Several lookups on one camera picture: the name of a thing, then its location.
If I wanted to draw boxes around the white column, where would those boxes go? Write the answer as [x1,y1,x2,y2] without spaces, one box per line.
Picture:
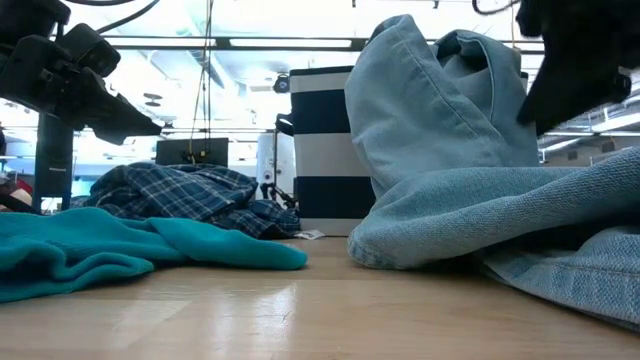
[256,132,297,201]

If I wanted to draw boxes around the hanging yellow cable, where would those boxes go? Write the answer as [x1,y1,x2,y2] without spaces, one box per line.
[187,0,214,166]

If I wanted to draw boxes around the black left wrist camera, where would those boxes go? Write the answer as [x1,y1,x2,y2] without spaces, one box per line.
[59,22,122,79]

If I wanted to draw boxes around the black tripod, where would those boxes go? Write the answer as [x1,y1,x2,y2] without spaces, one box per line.
[259,127,300,210]

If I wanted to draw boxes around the red storage bin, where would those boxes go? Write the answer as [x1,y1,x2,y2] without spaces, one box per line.
[0,177,34,214]

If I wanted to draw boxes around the blue plaid shirt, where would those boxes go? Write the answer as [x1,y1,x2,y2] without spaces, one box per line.
[69,161,326,241]

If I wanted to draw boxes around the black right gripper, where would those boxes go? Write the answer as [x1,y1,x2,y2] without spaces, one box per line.
[514,0,640,137]

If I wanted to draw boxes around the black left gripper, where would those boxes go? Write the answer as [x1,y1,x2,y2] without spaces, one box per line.
[0,34,164,146]

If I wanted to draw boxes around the teal fleece garment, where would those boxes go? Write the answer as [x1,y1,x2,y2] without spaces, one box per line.
[0,206,309,305]

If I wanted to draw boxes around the navy white striped fabric bin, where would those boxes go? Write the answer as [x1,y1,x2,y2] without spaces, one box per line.
[273,64,531,237]

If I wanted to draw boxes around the light blue denim jeans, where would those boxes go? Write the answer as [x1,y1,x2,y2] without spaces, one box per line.
[343,13,640,334]

